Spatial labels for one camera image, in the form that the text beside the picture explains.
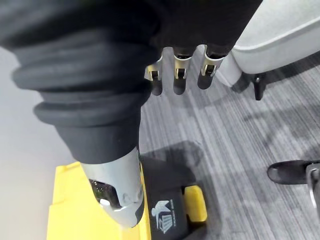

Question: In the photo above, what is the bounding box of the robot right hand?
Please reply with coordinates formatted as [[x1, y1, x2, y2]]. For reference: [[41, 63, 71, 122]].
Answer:
[[0, 0, 263, 229]]

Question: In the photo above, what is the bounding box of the black yellow pedal trash can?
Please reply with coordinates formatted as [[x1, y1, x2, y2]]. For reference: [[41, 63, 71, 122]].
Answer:
[[46, 154, 208, 240]]

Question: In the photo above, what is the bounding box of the black sofa leg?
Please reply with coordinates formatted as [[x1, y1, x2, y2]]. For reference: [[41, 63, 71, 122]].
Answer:
[[253, 72, 267, 101]]

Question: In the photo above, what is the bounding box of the light grey sofa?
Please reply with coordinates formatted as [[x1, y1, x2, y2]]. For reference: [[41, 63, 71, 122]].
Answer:
[[215, 0, 320, 88]]

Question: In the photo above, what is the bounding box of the robot silver leg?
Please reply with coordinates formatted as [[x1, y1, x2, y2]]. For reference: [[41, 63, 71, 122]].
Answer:
[[305, 163, 320, 209]]

